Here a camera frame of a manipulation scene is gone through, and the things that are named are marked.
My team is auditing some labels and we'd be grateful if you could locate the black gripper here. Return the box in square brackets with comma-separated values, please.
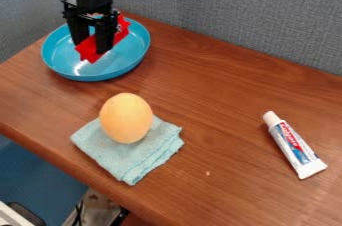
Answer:
[62, 0, 118, 54]

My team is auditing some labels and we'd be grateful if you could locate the red rectangular block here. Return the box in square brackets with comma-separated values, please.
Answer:
[75, 14, 131, 63]

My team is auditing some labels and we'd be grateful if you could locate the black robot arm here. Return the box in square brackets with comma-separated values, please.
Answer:
[62, 0, 119, 55]

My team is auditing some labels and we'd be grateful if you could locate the blue plate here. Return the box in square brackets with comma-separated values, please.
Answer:
[42, 18, 151, 82]

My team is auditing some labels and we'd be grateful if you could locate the orange egg-shaped object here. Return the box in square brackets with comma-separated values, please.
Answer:
[99, 93, 154, 144]

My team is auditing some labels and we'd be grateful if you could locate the light blue folded cloth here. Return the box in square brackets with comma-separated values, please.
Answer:
[71, 117, 185, 186]

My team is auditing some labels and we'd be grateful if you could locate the white toothpaste tube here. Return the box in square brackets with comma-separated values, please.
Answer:
[263, 111, 328, 180]

